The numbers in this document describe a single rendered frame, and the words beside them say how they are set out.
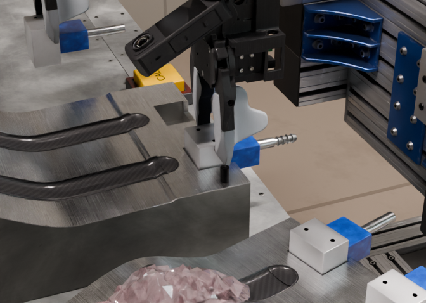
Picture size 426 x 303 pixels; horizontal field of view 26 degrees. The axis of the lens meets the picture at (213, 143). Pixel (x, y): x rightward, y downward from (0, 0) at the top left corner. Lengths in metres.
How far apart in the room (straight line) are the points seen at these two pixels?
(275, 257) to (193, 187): 0.12
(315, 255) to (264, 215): 0.19
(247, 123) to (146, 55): 0.15
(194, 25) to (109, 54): 0.58
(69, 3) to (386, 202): 1.55
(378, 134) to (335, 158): 1.29
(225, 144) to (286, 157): 1.75
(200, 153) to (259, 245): 0.13
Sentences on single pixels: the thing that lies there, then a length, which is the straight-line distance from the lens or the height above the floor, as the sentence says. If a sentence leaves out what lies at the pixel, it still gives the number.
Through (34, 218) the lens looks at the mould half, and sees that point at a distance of 0.96.
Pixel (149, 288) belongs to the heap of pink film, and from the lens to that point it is 0.81.
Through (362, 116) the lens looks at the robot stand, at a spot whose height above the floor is 0.72.
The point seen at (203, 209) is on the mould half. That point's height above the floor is 0.87.
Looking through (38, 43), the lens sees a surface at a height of 0.94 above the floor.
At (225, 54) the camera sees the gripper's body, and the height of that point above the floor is 1.03.
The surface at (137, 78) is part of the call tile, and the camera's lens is 1.35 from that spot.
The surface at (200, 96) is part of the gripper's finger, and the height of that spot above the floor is 0.96.
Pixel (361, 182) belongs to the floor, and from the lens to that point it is 2.66.
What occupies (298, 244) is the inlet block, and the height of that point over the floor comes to 0.87.
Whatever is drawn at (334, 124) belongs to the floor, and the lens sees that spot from 2.93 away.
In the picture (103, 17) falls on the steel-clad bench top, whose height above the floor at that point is 0.80.
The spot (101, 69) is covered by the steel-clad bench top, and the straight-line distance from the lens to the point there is 1.46.
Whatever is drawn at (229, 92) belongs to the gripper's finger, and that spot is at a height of 0.99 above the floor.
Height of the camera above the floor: 1.44
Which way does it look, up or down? 31 degrees down
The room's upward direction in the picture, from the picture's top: straight up
